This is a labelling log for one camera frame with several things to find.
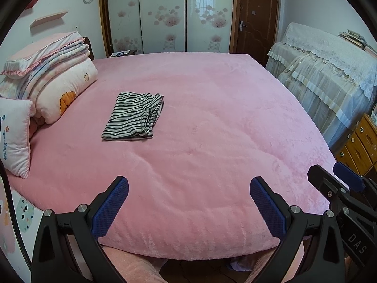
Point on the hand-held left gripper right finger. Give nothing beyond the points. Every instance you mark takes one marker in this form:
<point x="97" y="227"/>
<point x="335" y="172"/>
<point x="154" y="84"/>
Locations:
<point x="268" y="209"/>

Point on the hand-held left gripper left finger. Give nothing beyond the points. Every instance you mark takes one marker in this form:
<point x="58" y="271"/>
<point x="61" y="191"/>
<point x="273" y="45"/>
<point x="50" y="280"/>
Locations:
<point x="112" y="209"/>

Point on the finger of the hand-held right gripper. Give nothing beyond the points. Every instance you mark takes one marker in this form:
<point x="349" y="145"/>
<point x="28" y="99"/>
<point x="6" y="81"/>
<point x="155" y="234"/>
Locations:
<point x="324" y="179"/>
<point x="350" y="178"/>

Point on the striped long-sleeve shirt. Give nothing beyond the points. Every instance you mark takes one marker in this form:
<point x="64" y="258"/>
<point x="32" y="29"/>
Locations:
<point x="132" y="116"/>

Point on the wooden drawer cabinet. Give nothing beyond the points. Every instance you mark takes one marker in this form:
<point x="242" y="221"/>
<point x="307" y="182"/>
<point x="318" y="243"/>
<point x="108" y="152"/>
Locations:
<point x="359" y="144"/>

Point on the cartoon print bed sheet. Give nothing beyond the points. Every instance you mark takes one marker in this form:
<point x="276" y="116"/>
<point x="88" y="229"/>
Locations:
<point x="25" y="215"/>

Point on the pink fleece bed blanket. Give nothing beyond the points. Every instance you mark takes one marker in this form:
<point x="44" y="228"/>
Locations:
<point x="206" y="123"/>

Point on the white printed cushion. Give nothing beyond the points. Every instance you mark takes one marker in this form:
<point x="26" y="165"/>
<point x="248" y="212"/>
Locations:
<point x="14" y="135"/>

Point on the stack of books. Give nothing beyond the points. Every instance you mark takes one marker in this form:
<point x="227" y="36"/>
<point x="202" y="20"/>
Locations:
<point x="356" y="39"/>

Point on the folded pastel striped quilt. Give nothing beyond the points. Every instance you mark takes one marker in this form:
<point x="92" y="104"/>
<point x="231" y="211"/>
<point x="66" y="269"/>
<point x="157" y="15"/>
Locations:
<point x="53" y="64"/>

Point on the dark wooden nightstand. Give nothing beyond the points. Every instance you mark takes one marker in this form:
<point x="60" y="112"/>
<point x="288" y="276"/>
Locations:
<point x="129" y="53"/>

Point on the dark wooden headboard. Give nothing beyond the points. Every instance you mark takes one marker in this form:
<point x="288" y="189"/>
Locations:
<point x="89" y="48"/>

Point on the brown wooden door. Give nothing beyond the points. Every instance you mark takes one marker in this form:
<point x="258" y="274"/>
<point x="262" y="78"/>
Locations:
<point x="259" y="20"/>

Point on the floral sliding door wardrobe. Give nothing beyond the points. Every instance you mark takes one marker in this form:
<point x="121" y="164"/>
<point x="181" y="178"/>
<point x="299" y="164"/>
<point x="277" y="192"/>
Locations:
<point x="165" y="14"/>

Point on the pink wall shelf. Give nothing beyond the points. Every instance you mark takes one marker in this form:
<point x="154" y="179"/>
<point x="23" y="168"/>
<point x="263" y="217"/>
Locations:
<point x="48" y="19"/>

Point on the red wall shelf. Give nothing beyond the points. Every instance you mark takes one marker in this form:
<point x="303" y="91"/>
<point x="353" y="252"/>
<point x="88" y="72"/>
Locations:
<point x="32" y="4"/>

